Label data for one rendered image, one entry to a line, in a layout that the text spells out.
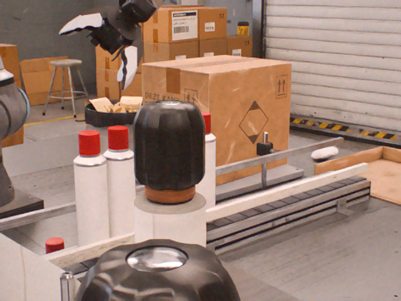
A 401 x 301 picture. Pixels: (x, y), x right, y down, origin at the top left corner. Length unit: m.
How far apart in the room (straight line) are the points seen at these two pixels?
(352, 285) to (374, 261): 0.11
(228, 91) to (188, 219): 0.76
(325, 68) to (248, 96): 4.13
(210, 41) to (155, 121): 4.37
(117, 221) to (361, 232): 0.51
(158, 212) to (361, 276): 0.50
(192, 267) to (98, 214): 0.70
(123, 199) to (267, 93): 0.63
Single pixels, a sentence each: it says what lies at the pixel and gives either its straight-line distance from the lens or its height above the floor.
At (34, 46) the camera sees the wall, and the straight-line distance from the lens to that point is 7.42.
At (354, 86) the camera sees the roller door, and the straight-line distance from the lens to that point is 5.45.
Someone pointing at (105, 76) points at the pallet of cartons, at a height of 0.58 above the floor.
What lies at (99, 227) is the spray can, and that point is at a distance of 0.99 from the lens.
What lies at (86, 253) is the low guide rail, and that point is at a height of 0.91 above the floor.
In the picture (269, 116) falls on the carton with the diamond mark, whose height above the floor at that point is 0.99.
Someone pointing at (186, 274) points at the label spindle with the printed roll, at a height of 1.18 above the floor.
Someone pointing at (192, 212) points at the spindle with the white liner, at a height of 1.06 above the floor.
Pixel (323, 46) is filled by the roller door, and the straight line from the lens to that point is 5.57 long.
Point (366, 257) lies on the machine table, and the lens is 1.16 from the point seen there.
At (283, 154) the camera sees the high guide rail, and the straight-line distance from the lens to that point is 1.32.
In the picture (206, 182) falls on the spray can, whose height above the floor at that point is 0.96.
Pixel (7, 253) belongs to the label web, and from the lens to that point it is 0.65.
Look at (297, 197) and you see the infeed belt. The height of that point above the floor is 0.88.
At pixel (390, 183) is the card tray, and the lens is 1.58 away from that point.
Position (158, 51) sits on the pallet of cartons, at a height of 0.83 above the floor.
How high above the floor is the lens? 1.30
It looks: 15 degrees down
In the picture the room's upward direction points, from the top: straight up
